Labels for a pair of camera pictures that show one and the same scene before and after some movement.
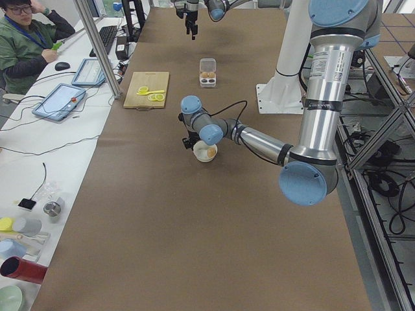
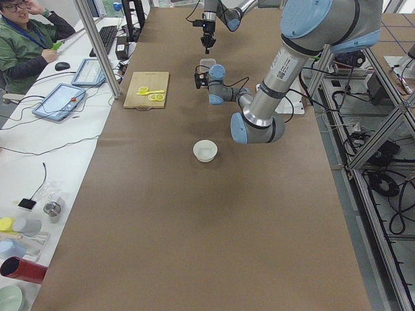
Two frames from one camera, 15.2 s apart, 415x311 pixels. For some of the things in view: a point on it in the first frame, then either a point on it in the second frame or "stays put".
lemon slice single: (142, 89) stays put
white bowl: (200, 151) stays put
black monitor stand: (140, 16) stays put
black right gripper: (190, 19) → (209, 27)
